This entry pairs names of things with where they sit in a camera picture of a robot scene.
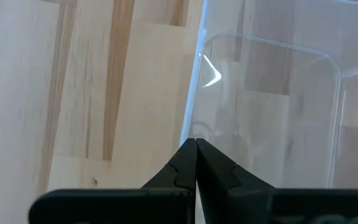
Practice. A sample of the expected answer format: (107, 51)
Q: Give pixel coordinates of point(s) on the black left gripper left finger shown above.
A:
(179, 174)

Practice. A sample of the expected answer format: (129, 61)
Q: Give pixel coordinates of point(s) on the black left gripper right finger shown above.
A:
(219, 186)

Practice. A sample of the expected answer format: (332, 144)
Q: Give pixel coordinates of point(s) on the clear plastic tupperware container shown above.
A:
(275, 109)

